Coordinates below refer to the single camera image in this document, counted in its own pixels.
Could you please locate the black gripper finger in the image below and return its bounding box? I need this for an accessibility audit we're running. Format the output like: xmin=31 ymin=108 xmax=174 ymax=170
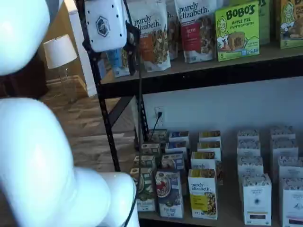
xmin=123 ymin=21 xmax=139 ymax=77
xmin=81 ymin=38 xmax=96 ymax=56

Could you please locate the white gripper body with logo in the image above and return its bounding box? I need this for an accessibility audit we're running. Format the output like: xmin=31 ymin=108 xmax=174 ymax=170
xmin=84 ymin=0 xmax=128 ymax=52

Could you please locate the blue white flax oatmeal box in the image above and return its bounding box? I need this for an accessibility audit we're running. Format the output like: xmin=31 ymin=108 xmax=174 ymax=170
xmin=165 ymin=141 xmax=189 ymax=154
xmin=161 ymin=152 xmax=186 ymax=171
xmin=155 ymin=168 xmax=184 ymax=219
xmin=168 ymin=131 xmax=190 ymax=143

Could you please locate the black metal shelf rack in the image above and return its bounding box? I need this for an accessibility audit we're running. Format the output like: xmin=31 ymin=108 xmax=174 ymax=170
xmin=75 ymin=0 xmax=303 ymax=227

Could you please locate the green apple cinnamon oatmeal box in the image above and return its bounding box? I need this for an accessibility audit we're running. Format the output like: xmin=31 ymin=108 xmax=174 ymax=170
xmin=129 ymin=167 xmax=157 ymax=212
xmin=141 ymin=143 xmax=162 ymax=157
xmin=148 ymin=129 xmax=168 ymax=143
xmin=133 ymin=155 xmax=156 ymax=170

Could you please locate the green Bobo's apple pie box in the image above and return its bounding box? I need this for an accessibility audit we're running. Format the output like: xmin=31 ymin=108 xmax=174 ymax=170
xmin=214 ymin=0 xmax=260 ymax=62

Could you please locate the white yellow purely elizabeth box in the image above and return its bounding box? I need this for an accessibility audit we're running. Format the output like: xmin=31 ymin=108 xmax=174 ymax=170
xmin=190 ymin=151 xmax=223 ymax=185
xmin=198 ymin=131 xmax=222 ymax=142
xmin=197 ymin=141 xmax=222 ymax=155
xmin=187 ymin=168 xmax=218 ymax=220

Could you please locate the green Bobo's snack box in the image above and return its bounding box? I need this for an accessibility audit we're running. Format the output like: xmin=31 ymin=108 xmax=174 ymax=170
xmin=257 ymin=0 xmax=271 ymax=46

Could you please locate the white box with speckled top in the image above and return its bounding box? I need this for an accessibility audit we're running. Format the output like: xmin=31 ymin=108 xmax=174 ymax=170
xmin=272 ymin=139 xmax=299 ymax=164
xmin=237 ymin=156 xmax=264 ymax=188
xmin=279 ymin=177 xmax=303 ymax=227
xmin=237 ymin=129 xmax=260 ymax=141
xmin=278 ymin=156 xmax=303 ymax=180
xmin=269 ymin=126 xmax=296 ymax=140
xmin=237 ymin=139 xmax=261 ymax=158
xmin=241 ymin=174 xmax=273 ymax=226

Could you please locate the Bobo's peanut butter box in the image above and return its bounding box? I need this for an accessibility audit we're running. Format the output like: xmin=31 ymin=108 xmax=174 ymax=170
xmin=279 ymin=0 xmax=303 ymax=50

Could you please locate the blue vanilla chocolate granola bag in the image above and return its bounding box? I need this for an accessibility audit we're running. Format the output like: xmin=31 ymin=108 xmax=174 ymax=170
xmin=105 ymin=47 xmax=133 ymax=79

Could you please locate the orange pumpkin cinnamon granola bag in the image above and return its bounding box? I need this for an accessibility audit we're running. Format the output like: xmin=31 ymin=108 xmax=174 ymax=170
xmin=131 ymin=0 xmax=171 ymax=73

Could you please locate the white shade floor lamp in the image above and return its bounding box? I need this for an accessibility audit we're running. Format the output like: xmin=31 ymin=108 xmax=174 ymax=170
xmin=43 ymin=34 xmax=79 ymax=104

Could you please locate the purely elizabeth granola bag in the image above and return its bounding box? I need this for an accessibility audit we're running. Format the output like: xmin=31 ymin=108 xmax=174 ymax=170
xmin=165 ymin=0 xmax=181 ymax=61

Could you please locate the red cranberry pecan granola bag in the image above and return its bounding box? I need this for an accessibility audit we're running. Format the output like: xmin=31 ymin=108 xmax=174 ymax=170
xmin=174 ymin=0 xmax=219 ymax=64

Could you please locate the white wall outlet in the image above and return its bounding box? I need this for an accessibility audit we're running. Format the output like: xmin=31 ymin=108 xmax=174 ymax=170
xmin=154 ymin=106 xmax=165 ymax=129

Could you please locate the black plugged power cable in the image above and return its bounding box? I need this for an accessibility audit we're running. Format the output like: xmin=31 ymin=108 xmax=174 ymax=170
xmin=148 ymin=111 xmax=164 ymax=142

